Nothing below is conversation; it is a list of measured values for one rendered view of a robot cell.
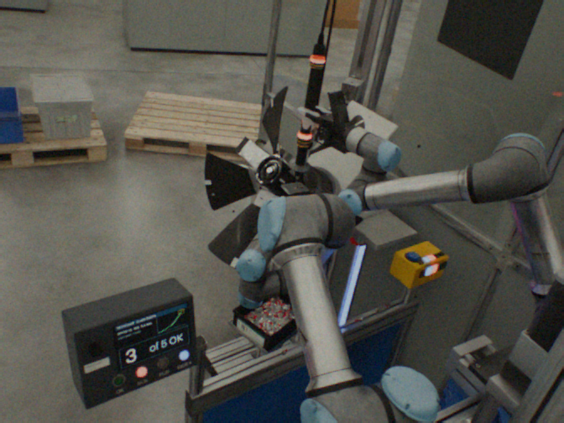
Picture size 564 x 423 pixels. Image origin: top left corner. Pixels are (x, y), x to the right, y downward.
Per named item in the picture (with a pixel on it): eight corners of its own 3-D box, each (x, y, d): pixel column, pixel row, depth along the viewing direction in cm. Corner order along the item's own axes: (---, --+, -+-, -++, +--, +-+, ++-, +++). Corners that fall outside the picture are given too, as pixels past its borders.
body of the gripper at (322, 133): (311, 139, 158) (341, 156, 151) (316, 113, 154) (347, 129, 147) (327, 134, 163) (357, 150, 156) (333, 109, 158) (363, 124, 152)
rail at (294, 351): (407, 308, 193) (412, 292, 189) (415, 315, 190) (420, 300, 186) (184, 407, 146) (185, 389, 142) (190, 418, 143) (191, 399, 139)
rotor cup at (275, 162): (265, 190, 192) (245, 176, 183) (289, 160, 191) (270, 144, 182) (287, 211, 183) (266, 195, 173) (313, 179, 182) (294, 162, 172)
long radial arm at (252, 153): (303, 183, 204) (287, 170, 196) (290, 198, 205) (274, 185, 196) (264, 151, 224) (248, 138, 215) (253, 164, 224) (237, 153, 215)
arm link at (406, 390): (437, 446, 105) (458, 403, 98) (381, 464, 100) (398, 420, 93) (404, 396, 115) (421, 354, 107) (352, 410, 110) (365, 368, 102)
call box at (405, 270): (419, 263, 186) (427, 239, 181) (440, 279, 180) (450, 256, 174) (387, 275, 178) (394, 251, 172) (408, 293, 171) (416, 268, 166)
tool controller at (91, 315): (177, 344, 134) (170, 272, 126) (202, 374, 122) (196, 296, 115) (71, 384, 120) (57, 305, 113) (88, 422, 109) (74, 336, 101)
